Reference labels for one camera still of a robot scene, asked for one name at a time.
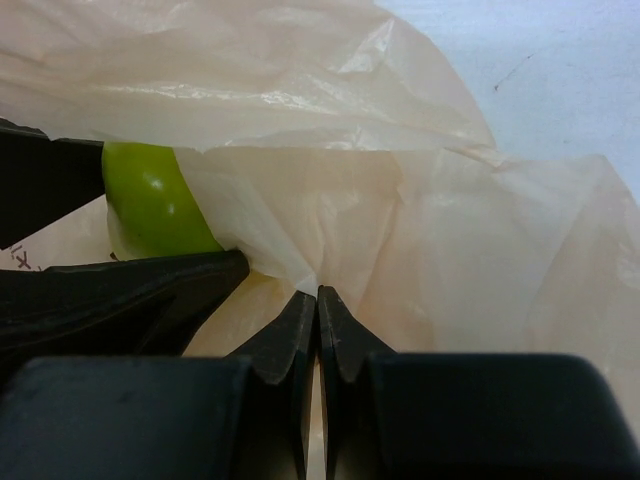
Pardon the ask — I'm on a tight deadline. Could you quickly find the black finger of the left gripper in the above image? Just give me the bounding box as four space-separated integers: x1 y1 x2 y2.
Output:
1 251 249 380
1 122 105 249

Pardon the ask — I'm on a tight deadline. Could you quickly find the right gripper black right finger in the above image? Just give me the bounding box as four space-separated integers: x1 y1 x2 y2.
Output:
317 286 394 479

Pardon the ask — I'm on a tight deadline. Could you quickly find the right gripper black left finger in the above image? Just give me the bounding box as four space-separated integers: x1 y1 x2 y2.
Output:
223 292 316 479

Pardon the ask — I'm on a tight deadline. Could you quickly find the green fake pear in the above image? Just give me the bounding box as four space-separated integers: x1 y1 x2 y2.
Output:
101 142 223 261

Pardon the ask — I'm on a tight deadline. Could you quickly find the translucent banana print plastic bag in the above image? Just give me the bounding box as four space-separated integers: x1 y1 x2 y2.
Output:
0 0 640 480

